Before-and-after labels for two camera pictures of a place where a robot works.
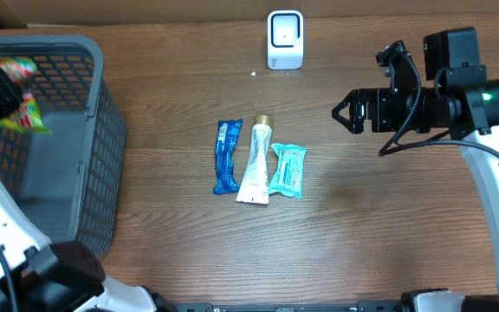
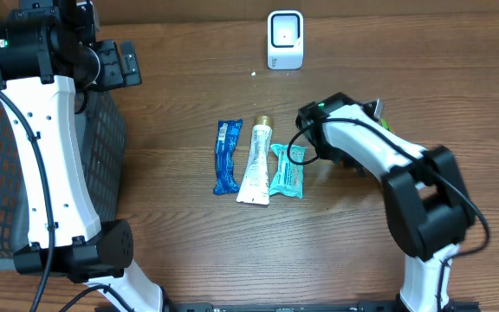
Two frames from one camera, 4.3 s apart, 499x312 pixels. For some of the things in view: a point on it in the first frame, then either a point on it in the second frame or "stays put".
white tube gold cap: [255, 188] stays put
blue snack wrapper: [227, 133] stays put
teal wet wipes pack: [288, 178] stays put
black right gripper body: [390, 109] → [337, 152]
